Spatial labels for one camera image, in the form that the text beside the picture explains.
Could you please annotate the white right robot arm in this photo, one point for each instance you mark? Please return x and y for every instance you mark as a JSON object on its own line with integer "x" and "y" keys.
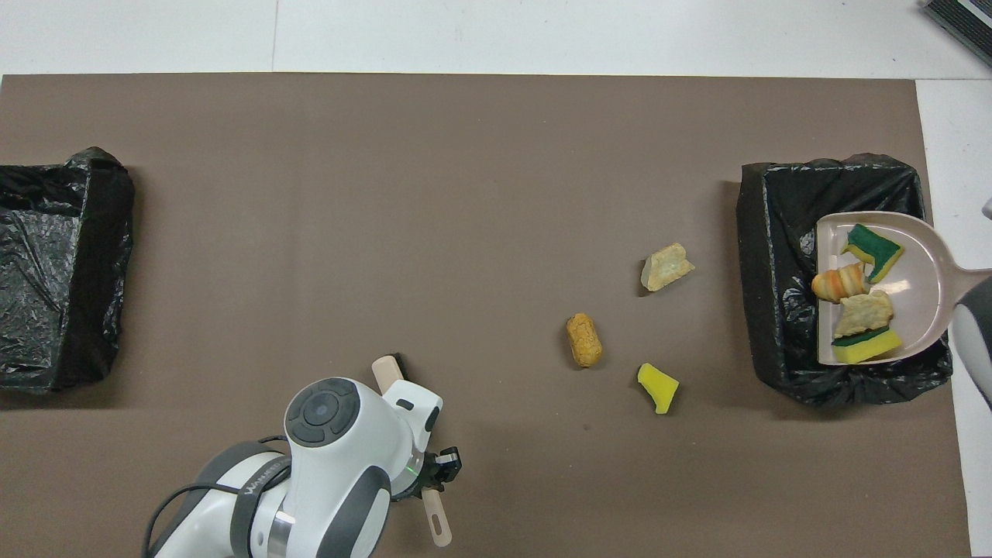
{"x": 976, "y": 341}

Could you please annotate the brown oval bread roll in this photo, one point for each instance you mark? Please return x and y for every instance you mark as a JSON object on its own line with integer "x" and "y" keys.
{"x": 583, "y": 341}

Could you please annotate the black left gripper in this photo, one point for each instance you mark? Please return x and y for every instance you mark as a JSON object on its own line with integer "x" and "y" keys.
{"x": 418, "y": 474}

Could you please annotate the beige brush with black bristles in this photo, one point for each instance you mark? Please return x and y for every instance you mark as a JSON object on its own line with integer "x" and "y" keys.
{"x": 440, "y": 527}

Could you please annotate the orange striped bread piece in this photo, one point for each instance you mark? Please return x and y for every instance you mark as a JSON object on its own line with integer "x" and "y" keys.
{"x": 835, "y": 284}
{"x": 864, "y": 314}

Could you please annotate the yellow green sponge piece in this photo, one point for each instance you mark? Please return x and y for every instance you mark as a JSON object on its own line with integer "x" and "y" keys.
{"x": 868, "y": 349}
{"x": 876, "y": 248}
{"x": 659, "y": 387}

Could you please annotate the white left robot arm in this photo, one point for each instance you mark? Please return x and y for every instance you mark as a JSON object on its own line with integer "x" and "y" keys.
{"x": 341, "y": 480}

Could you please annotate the black bag lined bin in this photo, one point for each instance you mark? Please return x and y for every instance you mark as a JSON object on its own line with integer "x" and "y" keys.
{"x": 783, "y": 256}
{"x": 46, "y": 271}

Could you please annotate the beige plastic dustpan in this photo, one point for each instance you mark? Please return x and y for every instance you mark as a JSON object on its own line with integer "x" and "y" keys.
{"x": 918, "y": 279}

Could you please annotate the black ribbed device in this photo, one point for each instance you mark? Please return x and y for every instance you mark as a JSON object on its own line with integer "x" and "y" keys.
{"x": 965, "y": 19}

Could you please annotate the brown table mat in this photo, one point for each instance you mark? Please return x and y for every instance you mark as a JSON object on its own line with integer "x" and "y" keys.
{"x": 496, "y": 232}

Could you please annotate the pale bread crust chunk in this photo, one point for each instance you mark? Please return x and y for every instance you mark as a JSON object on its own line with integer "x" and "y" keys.
{"x": 666, "y": 268}

